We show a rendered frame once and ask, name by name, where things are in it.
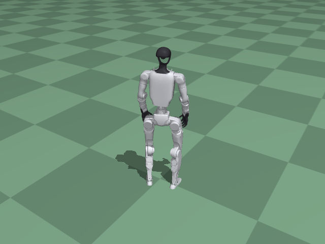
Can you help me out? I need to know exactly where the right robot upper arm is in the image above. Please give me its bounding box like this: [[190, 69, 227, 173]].
[[174, 73, 188, 103]]

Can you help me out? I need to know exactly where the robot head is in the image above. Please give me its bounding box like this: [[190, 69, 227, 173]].
[[155, 47, 171, 74]]

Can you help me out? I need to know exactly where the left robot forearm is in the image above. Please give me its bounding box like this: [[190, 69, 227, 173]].
[[137, 97, 147, 113]]

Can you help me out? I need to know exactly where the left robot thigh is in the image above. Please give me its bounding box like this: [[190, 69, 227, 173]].
[[143, 115, 155, 155]]

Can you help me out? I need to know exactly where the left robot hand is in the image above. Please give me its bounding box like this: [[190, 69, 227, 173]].
[[141, 109, 152, 122]]

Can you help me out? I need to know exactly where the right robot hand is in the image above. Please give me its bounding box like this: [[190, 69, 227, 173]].
[[179, 113, 189, 128]]

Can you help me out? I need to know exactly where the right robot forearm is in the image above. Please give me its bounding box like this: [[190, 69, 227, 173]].
[[181, 96, 189, 116]]

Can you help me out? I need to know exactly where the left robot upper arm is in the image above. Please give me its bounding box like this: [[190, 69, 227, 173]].
[[138, 70, 151, 99]]

